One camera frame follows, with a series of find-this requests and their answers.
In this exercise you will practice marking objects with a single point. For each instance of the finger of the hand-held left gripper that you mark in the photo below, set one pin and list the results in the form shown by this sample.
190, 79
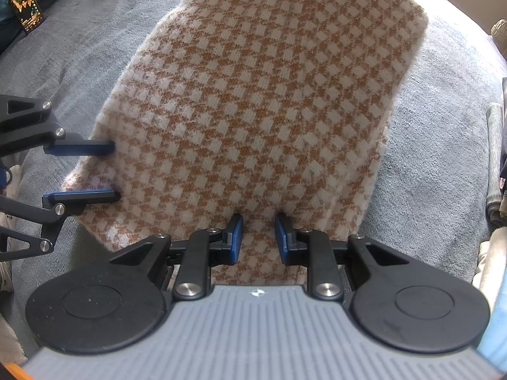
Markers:
79, 196
79, 147

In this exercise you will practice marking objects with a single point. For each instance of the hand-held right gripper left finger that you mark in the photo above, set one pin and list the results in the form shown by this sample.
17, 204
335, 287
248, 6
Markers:
237, 239

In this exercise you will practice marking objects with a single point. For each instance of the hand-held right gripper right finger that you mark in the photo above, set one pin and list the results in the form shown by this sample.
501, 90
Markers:
281, 239

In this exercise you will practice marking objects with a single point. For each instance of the beige houndstooth knit sweater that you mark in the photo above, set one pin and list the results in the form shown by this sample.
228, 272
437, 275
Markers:
257, 107

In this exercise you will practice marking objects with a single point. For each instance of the black phone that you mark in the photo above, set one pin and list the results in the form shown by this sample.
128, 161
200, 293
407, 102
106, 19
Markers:
27, 10

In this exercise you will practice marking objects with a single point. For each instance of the grey bed blanket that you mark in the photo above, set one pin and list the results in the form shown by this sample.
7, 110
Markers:
435, 146

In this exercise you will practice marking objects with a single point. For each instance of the white folded cloth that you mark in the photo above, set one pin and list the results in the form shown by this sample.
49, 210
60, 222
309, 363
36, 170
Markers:
491, 261

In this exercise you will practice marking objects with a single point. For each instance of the light blue cloth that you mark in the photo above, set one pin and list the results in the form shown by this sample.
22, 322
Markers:
495, 340

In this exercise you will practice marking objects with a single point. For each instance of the cream bed post finial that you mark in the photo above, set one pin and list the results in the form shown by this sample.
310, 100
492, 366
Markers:
500, 33

